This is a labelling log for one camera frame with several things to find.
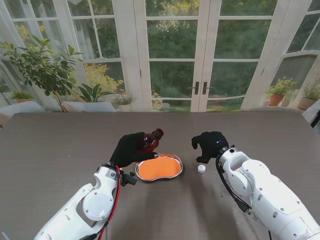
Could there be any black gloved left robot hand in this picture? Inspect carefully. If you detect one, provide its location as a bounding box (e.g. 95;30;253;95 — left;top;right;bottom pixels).
109;132;159;169

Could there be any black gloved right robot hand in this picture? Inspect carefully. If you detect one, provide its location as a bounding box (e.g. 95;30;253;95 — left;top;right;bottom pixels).
191;131;230;163

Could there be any red transparent sample bottle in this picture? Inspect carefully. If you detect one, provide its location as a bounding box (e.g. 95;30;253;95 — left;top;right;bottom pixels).
138;127;165;154

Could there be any orange tray liner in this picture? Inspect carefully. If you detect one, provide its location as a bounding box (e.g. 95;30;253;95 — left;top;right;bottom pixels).
137;154;181;180

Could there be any steel kidney-shaped tray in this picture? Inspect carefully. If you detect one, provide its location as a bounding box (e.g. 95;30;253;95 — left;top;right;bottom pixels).
134;152;183;182

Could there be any printed garden window backdrop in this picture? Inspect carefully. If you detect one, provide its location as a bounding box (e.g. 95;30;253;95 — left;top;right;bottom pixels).
0;0;320;114

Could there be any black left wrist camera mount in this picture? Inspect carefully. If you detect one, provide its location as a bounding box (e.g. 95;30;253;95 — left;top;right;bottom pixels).
120;171;138;187

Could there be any red left arm cable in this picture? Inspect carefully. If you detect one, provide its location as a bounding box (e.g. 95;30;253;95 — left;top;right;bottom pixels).
96;166;122;240

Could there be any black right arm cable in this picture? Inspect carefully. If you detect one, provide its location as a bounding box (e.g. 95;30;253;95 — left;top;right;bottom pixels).
215;154;273;240

